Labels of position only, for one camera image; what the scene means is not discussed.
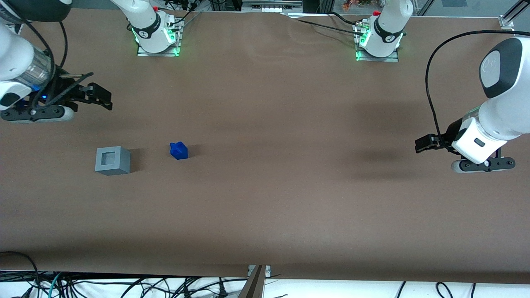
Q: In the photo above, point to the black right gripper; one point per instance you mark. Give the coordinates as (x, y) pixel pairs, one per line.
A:
(66, 90)

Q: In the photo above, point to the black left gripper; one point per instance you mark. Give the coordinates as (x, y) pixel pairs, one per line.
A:
(452, 133)

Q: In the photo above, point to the blue plastic part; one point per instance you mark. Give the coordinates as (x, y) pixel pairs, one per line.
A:
(179, 152)

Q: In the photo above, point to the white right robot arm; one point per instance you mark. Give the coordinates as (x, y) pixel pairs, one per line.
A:
(145, 20)

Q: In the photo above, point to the gray cube base with hole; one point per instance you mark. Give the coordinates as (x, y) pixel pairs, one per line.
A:
(121, 159)

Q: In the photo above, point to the brown table cover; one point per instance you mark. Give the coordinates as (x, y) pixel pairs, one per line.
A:
(290, 207)

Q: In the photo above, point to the grey equipment rack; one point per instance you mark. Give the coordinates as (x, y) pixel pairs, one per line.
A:
(271, 6)

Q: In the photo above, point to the aluminium profile beam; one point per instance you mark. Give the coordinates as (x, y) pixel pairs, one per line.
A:
(253, 285)

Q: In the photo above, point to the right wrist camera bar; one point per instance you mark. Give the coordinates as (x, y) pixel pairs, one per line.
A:
(41, 114)

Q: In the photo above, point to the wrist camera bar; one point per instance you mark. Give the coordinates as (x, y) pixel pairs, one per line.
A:
(41, 114)
(484, 164)

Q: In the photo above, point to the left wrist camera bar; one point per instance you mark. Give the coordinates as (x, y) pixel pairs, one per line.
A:
(484, 164)

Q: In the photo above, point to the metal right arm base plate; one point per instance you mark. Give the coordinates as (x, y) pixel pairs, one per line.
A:
(157, 54)

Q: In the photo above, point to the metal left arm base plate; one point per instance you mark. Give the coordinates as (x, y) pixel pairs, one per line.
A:
(377, 59)

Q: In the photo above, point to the aluminium frame profile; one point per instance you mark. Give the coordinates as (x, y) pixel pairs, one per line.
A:
(513, 14)

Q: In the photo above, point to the metal corner bracket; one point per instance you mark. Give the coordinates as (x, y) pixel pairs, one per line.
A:
(267, 270)

